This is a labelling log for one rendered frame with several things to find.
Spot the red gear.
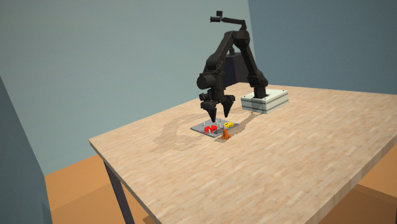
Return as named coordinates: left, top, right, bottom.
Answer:
left=205, top=125, right=217, bottom=132

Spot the orange gear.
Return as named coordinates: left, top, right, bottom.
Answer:
left=222, top=129, right=230, bottom=139

